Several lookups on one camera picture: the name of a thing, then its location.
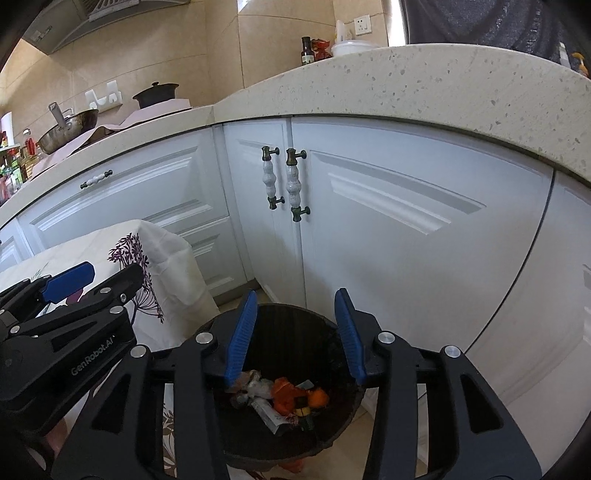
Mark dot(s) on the pink cloth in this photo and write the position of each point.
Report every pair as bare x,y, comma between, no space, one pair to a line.
161,110

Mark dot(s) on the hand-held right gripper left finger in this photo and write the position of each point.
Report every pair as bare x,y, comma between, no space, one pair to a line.
240,341

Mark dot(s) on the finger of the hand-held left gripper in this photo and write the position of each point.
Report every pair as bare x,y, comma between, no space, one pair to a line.
127,284
69,281

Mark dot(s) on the white kitchen cabinet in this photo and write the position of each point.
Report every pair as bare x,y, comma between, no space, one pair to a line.
415,230

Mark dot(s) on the small orange crumpled wrapper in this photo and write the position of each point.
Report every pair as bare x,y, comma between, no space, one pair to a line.
286,394

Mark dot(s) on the group of condiment bottles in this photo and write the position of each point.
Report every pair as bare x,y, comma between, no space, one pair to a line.
16,170

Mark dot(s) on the white paper roll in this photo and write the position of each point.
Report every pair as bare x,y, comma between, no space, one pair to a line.
7,125

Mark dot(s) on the white wall socket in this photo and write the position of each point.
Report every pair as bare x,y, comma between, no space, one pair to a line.
362,25

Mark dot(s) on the white wall hook rack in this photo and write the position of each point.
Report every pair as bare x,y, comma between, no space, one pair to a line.
104,98

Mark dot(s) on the steel wok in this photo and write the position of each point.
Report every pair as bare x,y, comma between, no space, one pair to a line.
69,131

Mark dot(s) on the black round trash bin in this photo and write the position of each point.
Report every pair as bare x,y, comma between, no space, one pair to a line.
318,337

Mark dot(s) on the orange peel piece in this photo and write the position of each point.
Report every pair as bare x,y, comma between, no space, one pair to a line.
318,399

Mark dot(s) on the red snack packet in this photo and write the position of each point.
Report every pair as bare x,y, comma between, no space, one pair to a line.
322,50

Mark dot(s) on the dark oil bottle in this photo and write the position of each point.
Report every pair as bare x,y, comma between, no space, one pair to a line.
307,53

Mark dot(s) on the white tissue pack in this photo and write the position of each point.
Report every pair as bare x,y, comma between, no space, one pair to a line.
341,32

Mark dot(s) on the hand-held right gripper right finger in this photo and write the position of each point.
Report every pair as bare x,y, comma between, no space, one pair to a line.
351,341

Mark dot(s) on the black lidded pot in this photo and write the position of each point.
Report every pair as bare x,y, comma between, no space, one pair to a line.
156,96

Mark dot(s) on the person's grey clothed torso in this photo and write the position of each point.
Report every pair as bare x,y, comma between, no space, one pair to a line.
485,21

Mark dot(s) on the small blue packet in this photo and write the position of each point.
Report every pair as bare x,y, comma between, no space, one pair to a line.
304,384

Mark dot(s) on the orange plastic object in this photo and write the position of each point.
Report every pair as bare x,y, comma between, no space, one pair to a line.
292,466

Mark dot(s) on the white tube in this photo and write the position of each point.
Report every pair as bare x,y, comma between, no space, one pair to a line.
272,417

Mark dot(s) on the white lidded bowl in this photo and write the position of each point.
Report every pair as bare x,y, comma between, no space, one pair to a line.
353,50

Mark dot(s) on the clear orange-dotted plastic bag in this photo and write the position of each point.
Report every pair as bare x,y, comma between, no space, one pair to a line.
256,390

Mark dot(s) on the floral printed tablecloth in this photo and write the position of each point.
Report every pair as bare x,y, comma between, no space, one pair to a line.
175,277

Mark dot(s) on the grey range hood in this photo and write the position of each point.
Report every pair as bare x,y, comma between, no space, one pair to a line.
92,18

